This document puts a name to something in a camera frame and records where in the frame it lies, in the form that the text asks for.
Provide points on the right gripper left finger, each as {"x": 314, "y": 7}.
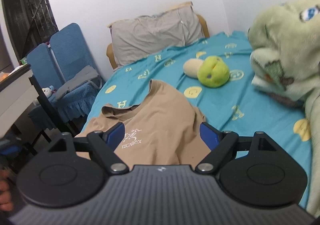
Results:
{"x": 101, "y": 146}

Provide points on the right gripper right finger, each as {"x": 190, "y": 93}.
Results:
{"x": 223, "y": 146}

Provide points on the tan printed t-shirt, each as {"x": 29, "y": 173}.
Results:
{"x": 164, "y": 129}

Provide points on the person's left hand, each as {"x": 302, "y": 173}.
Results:
{"x": 6, "y": 203}

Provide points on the grey cloth on chair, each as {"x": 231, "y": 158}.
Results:
{"x": 87, "y": 75}

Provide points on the teal patterned bed sheet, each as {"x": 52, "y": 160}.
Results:
{"x": 237, "y": 105}

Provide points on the green and beige plush toy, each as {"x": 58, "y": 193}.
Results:
{"x": 212, "y": 72}

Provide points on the small white plush doll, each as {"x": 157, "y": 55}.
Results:
{"x": 48, "y": 92}

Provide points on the blue fabric chair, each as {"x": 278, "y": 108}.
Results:
{"x": 60, "y": 60}

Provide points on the white desk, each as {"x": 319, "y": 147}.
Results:
{"x": 17, "y": 93}

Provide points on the grey pillow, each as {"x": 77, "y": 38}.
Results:
{"x": 134, "y": 39}

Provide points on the green fleece dinosaur blanket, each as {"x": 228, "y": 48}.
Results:
{"x": 285, "y": 61}

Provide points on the dark window with grille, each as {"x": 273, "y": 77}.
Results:
{"x": 29, "y": 23}

